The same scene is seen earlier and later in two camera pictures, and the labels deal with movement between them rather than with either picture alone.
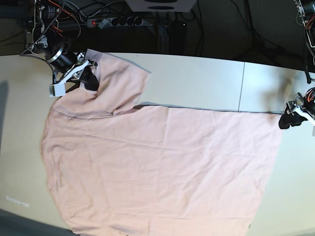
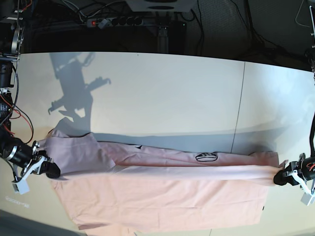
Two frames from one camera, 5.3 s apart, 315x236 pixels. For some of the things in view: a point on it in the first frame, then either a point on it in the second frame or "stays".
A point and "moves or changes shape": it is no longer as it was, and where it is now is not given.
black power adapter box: [177, 31] stays
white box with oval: [178, 6] stays
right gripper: [305, 106] -> [297, 172]
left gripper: [68, 66] -> [33, 161]
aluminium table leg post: [163, 44] stays
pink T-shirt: [115, 168] moves or changes shape
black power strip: [99, 23] stays
